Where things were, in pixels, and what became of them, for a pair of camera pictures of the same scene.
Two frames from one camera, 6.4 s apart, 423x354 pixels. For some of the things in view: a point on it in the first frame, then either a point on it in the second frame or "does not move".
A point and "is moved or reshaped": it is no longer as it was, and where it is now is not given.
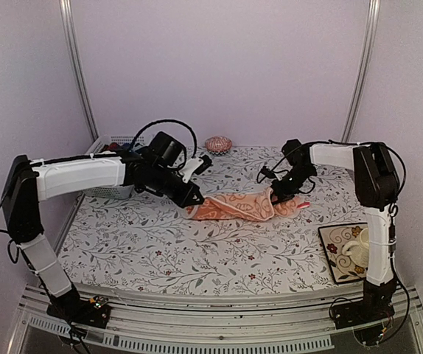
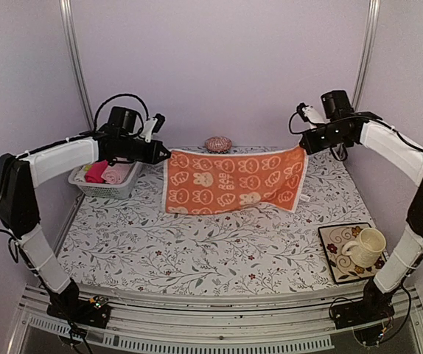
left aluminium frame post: x=66 y=8 does not move
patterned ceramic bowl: x=218 y=145 does not move
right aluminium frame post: x=362 y=69 does not move
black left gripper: x=185 y=200 -> x=152 y=158
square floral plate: x=333 y=238 does not move
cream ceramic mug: x=359 y=250 does not move
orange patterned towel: x=256 y=205 is moved or reshaped
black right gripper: x=283 y=193 -> x=309 y=147
